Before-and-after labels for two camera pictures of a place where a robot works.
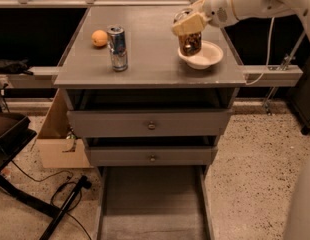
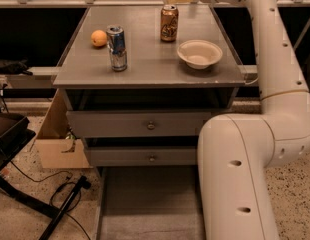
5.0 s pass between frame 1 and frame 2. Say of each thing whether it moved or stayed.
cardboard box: stayed
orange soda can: moved
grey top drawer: stayed
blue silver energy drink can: stayed
